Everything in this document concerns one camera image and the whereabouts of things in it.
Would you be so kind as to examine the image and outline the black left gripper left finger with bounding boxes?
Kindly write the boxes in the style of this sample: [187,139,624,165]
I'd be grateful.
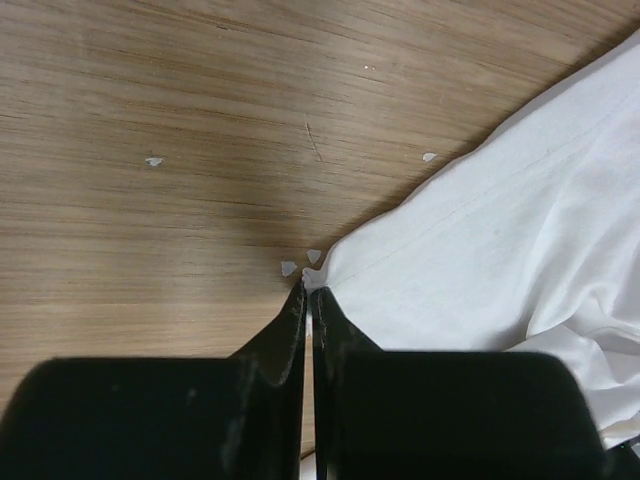
[1,284,306,479]

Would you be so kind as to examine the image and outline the white printed t-shirt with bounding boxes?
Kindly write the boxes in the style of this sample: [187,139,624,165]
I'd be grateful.
[303,35,639,447]

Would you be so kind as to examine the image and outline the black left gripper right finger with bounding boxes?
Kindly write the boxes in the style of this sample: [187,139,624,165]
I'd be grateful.
[310,288,609,479]

